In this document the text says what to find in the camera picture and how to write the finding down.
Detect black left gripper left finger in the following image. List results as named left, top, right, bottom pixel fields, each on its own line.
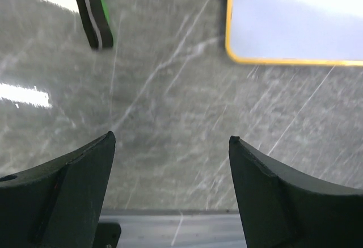
left=1, top=132, right=116, bottom=247

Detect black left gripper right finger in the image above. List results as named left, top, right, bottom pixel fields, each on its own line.
left=229, top=136, right=362, bottom=247

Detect green black whiteboard eraser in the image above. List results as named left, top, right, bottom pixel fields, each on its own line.
left=76, top=0, right=114, bottom=51

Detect yellow framed whiteboard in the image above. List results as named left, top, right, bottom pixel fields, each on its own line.
left=225, top=0, right=362, bottom=66

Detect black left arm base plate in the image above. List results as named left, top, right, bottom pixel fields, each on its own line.
left=92, top=222, right=121, bottom=248

